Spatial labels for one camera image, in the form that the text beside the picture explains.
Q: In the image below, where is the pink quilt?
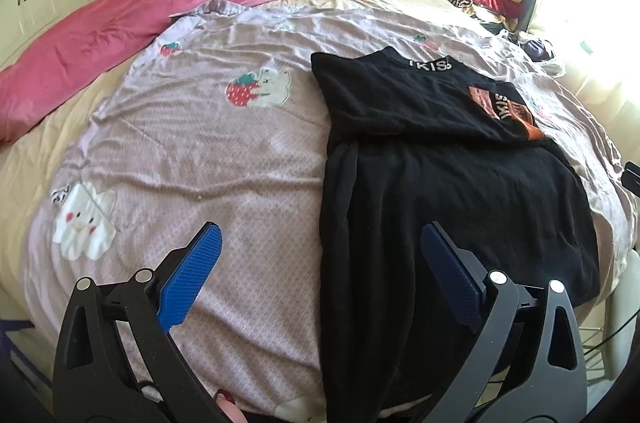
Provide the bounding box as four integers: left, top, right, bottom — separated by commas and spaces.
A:
0, 0, 326, 146

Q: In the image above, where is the black t-shirt with print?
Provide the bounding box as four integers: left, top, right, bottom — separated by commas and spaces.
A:
310, 47, 601, 414

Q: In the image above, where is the pink printed blanket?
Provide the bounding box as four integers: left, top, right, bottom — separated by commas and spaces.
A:
25, 0, 636, 421

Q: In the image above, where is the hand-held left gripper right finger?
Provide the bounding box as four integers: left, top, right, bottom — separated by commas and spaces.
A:
420, 222, 588, 423

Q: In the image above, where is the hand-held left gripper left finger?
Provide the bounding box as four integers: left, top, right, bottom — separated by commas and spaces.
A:
52, 222, 236, 423

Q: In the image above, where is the cream curtain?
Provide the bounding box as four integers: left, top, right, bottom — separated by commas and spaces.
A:
525, 0, 640, 184

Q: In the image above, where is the white bed base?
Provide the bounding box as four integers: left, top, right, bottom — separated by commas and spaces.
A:
582, 248, 640, 386

